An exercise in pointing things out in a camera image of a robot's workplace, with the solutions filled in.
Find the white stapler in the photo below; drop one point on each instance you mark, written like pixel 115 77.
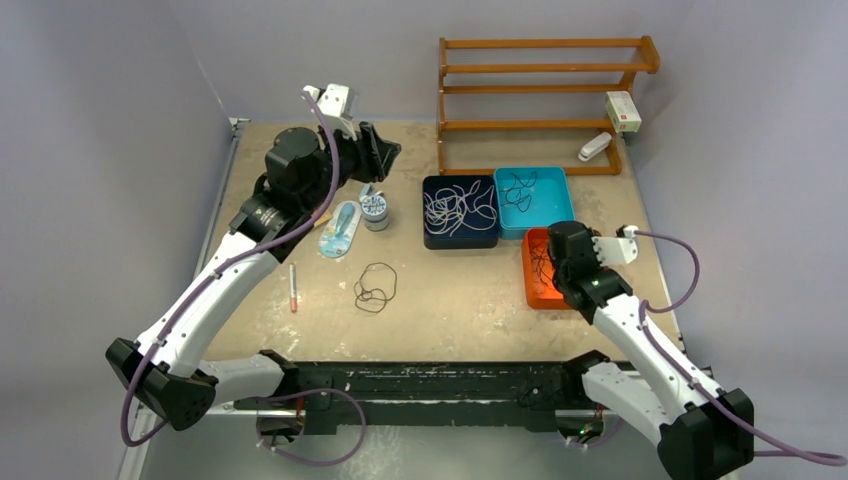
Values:
pixel 595 146

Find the wooden rack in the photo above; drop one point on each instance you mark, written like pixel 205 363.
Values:
pixel 646 59

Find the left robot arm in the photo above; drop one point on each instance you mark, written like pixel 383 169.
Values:
pixel 164 368

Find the orange tray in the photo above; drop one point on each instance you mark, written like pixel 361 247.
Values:
pixel 540 292

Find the dark blue tray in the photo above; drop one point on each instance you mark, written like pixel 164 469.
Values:
pixel 460 212

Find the light blue tray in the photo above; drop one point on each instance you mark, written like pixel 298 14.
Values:
pixel 531 197

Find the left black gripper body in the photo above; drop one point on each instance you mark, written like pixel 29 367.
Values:
pixel 353 163

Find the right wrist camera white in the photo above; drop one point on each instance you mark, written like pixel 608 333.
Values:
pixel 620 249

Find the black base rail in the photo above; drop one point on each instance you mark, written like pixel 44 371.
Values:
pixel 540 397

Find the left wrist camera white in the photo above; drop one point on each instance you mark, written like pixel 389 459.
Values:
pixel 336 102

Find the cleaning gel jar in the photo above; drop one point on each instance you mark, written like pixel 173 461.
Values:
pixel 375 212

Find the red pen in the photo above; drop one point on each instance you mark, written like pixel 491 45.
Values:
pixel 293 293

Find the white staples box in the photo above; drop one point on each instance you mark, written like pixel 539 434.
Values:
pixel 622 112

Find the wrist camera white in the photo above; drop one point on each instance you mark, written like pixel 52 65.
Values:
pixel 336 102
pixel 620 249

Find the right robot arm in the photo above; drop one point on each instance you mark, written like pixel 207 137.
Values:
pixel 689 418

